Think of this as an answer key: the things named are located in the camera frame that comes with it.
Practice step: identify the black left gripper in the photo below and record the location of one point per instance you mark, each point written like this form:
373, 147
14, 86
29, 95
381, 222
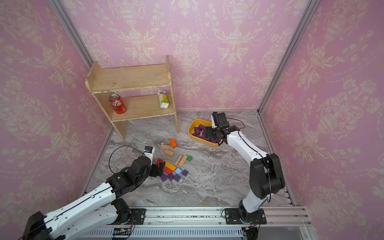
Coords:
161, 172

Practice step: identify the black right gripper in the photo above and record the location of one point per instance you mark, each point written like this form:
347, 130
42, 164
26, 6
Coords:
209, 132

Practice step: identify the purple cube brick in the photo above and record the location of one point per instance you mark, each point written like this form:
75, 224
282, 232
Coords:
177, 178
185, 173

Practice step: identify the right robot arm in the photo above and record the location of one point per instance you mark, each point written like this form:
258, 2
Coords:
266, 174

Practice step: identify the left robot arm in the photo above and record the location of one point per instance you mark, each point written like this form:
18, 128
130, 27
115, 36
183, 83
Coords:
102, 206

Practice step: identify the yellow plastic storage bin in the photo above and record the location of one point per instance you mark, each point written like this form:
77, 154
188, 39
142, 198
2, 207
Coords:
197, 133

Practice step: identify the red flat wooden brick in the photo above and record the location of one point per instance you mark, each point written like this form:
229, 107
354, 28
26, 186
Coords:
168, 171

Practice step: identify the yellow wooden brick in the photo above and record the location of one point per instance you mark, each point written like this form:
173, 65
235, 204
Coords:
170, 166

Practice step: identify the natural wood long brick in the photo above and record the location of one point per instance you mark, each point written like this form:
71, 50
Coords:
183, 160
178, 160

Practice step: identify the light blue wooden brick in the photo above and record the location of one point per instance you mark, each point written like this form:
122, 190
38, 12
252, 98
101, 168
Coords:
178, 171

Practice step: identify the natural wood flat brick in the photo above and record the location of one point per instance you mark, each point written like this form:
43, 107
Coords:
169, 153

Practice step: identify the orange wooden brick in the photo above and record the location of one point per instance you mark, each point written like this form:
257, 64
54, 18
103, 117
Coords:
173, 143

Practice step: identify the white green juice carton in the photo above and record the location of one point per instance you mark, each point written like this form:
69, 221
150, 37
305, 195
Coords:
163, 98

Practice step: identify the red cola can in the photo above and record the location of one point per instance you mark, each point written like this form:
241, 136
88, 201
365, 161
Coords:
117, 103

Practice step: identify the wooden two-tier shelf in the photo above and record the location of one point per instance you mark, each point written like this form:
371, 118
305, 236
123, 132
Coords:
101, 83

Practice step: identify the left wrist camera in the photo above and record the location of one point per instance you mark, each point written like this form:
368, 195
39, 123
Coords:
149, 152

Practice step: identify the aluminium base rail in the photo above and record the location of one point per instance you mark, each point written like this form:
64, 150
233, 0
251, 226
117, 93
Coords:
194, 223

